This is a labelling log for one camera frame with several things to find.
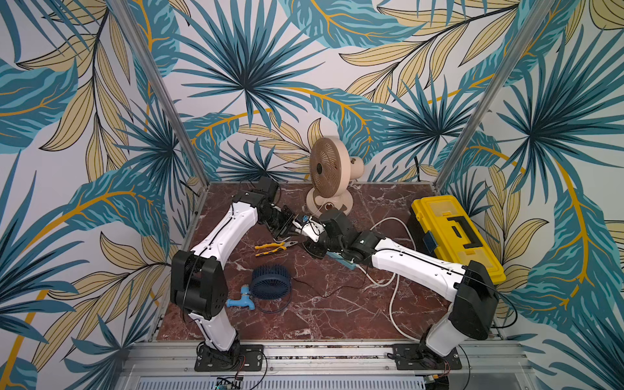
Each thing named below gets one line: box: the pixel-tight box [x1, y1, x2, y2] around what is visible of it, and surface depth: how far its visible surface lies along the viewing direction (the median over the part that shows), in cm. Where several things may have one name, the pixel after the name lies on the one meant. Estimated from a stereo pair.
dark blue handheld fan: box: [250, 264, 292, 301], surface depth 79 cm
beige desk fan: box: [305, 136, 365, 215], surface depth 92 cm
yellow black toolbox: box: [406, 195, 507, 286], surface depth 86 cm
